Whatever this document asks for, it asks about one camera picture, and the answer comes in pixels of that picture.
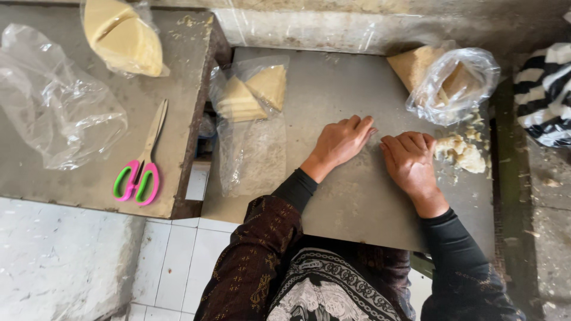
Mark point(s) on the person's right hand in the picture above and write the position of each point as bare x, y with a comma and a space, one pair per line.
408, 162

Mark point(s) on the person's left hand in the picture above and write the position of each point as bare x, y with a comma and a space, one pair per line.
339, 142

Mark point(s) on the person's left fingers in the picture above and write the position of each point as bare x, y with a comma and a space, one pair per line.
360, 124

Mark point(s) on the person's right fingers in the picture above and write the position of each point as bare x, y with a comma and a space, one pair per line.
408, 141

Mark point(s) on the pile of dough crumbs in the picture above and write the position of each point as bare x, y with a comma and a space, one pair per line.
461, 149

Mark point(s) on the open bag of dough scraps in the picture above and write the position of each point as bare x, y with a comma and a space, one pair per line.
455, 87

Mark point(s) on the triangular dough sheet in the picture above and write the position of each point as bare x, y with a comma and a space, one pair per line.
412, 64

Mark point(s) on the bag of small dough triangles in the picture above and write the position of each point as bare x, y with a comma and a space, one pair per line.
250, 120

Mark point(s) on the black and white striped cloth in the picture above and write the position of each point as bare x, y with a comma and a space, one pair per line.
544, 96

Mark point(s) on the person's patterned clothing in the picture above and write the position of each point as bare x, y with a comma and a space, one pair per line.
312, 276

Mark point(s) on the pink and green scissors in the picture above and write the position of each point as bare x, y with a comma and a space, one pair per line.
142, 165

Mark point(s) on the bag of large dough wedges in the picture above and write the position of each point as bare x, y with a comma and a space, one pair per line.
122, 38

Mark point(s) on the empty clear plastic bag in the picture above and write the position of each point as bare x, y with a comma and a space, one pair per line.
53, 98

